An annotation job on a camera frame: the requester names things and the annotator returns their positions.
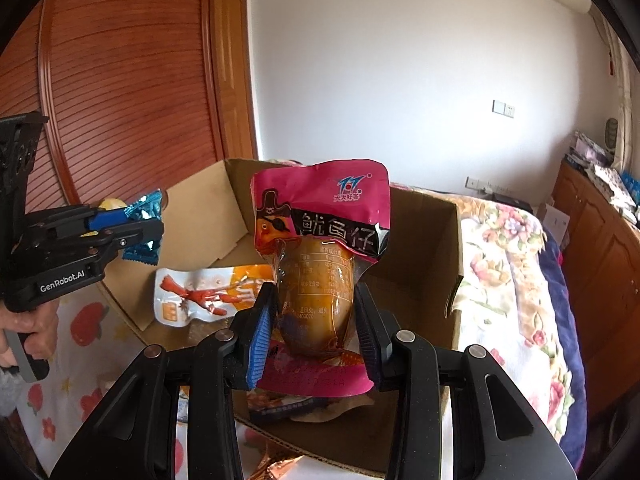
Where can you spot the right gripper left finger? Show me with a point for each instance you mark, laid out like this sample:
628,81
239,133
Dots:
131,434

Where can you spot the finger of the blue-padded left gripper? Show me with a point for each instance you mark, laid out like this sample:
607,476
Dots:
77,218
108,243

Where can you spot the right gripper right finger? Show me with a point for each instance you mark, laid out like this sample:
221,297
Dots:
496,434

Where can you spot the blue foil candy packet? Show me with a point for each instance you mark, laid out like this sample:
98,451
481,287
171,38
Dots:
145,218

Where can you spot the orange chicken feet snack bag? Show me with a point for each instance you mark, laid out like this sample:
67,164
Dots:
206,295

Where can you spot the white red chicken feet pouch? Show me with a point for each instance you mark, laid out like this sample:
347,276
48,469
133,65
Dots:
268,406

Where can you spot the pink squid snack packet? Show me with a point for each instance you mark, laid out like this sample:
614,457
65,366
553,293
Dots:
320,227

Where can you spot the person's left hand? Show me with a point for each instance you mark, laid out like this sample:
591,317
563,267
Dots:
40,325

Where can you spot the yellow banana plush toy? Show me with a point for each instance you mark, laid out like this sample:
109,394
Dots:
112,203

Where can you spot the fruit print table cloth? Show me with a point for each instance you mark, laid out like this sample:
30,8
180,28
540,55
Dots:
95,346

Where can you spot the brown cardboard box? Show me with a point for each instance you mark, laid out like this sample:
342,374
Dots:
209,221

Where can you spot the floral bed quilt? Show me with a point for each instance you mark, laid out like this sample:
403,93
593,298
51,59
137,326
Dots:
513,300

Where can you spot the wooden slatted wardrobe door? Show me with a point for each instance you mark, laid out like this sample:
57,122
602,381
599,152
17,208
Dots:
138,94

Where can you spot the wooden window cabinet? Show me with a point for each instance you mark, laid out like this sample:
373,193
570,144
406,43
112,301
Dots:
601,268

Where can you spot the white power strip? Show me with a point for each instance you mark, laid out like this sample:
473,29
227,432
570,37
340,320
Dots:
483,187

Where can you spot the white wall switch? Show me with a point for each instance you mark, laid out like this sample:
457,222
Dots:
502,108

